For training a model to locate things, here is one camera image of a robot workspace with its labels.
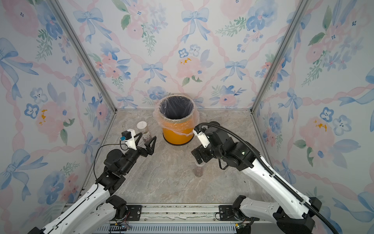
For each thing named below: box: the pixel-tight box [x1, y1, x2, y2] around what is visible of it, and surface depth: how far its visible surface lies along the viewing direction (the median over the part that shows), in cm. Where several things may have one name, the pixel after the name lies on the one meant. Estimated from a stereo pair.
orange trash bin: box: [158, 94, 196, 146], surface depth 92 cm
